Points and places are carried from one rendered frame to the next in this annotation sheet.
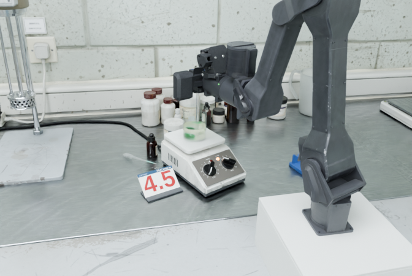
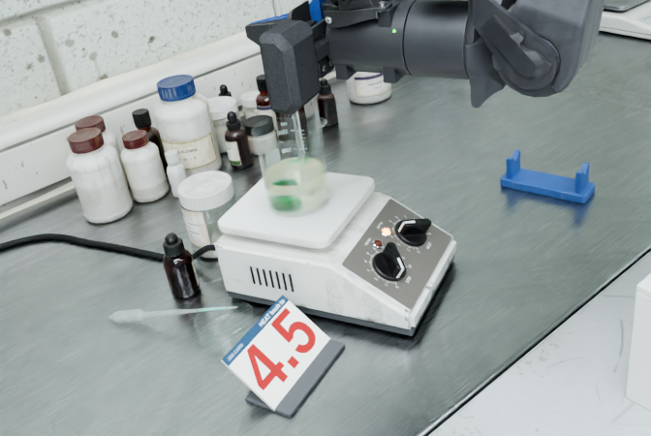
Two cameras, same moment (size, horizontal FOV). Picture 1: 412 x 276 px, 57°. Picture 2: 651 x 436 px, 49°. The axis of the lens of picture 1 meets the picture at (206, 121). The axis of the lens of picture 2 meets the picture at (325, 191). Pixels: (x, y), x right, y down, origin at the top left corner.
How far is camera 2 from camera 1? 0.39 m
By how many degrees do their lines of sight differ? 21
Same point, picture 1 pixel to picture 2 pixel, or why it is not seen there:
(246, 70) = not seen: outside the picture
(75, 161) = not seen: outside the picture
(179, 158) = (298, 268)
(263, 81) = not seen: outside the picture
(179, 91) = (295, 85)
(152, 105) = (105, 164)
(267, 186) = (510, 250)
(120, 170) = (137, 363)
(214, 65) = not seen: outside the picture
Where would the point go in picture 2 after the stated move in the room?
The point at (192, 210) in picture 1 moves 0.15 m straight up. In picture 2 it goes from (415, 385) to (400, 231)
